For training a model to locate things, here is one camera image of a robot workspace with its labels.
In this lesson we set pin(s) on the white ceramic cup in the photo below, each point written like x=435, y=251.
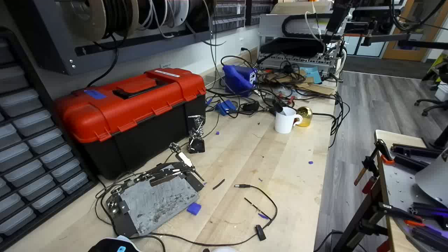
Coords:
x=285, y=124

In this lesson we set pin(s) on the grey drawer organizer cabinet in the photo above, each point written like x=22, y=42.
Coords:
x=39, y=170

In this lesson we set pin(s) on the wooden side workbench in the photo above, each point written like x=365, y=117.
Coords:
x=404, y=198

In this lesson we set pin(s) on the wire spool rack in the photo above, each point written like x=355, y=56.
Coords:
x=74, y=37

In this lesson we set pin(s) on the small blue plastic block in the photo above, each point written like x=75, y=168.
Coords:
x=193, y=209

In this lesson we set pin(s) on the blue power tool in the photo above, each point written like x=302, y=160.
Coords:
x=239, y=80

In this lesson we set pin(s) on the gold round tin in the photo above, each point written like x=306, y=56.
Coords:
x=305, y=117

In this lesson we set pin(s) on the red and black toolbox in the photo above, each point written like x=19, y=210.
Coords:
x=121, y=125

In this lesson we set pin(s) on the black clip stand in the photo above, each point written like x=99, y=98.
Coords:
x=196, y=143

